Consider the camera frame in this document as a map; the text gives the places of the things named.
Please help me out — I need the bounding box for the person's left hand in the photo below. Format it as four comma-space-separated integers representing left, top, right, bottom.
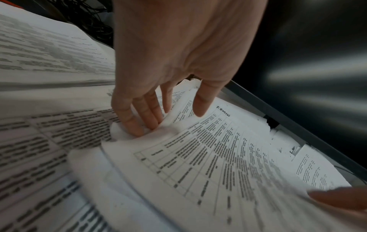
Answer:
110, 0, 269, 138

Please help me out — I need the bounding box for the person's right hand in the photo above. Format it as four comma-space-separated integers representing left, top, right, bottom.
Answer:
306, 185, 367, 213

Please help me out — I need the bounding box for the printed paper bundle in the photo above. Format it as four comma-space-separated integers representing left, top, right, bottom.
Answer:
68, 78, 367, 232

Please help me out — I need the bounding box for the pile of printed papers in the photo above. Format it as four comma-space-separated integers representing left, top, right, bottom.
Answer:
0, 2, 352, 232

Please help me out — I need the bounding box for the black computer monitor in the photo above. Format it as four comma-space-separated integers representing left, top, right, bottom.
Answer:
226, 0, 367, 184

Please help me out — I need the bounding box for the tangle of black cables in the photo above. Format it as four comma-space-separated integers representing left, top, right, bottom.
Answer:
48, 0, 115, 48

